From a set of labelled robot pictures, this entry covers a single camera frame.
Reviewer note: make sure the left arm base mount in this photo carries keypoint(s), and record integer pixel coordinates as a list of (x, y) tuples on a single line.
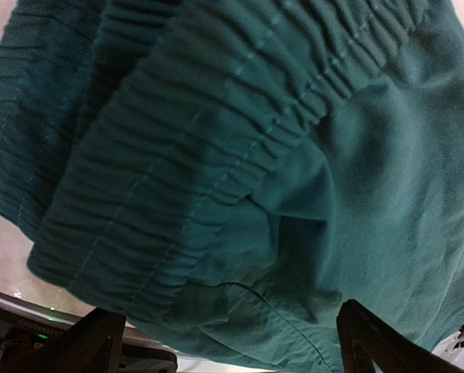
[(138, 353)]

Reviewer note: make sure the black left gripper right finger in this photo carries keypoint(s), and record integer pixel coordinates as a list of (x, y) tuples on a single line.
[(367, 344)]

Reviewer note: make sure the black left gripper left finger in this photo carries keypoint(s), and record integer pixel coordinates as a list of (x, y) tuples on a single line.
[(46, 341)]

